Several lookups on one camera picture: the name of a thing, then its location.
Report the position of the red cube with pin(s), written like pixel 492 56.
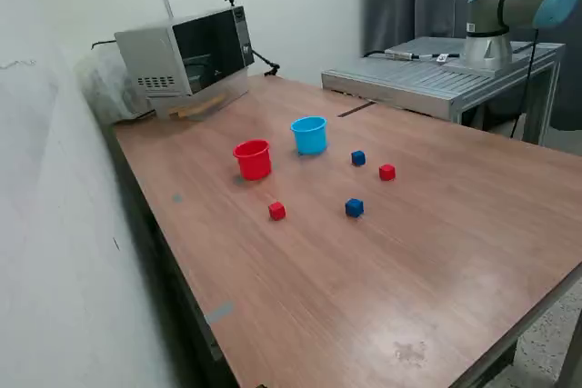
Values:
pixel 387 172
pixel 276 211

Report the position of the blue cube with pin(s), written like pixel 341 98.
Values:
pixel 358 158
pixel 354 208

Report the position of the silver blue UR5e robot arm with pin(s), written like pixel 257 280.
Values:
pixel 488 20

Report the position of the light blue plastic bin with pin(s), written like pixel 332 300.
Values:
pixel 311 140

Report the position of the red plastic bin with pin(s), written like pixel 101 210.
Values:
pixel 252 163

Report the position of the blue tape piece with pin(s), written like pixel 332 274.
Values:
pixel 176 198
pixel 237 180

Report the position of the dark tape strip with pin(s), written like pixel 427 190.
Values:
pixel 357 109

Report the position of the clear plastic box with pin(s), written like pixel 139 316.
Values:
pixel 232 88

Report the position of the light wooden stick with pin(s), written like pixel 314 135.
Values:
pixel 197 107

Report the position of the grey metal robot stand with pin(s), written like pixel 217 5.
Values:
pixel 409 79

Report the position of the long blue tape strip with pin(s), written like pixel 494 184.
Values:
pixel 219 312

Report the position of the silver cylindrical connector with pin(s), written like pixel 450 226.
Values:
pixel 400 52

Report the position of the silver microwave oven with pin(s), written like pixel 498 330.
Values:
pixel 150 56

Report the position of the small white tag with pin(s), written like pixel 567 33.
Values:
pixel 442 58

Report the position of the clear plastic bag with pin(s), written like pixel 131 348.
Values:
pixel 104 83

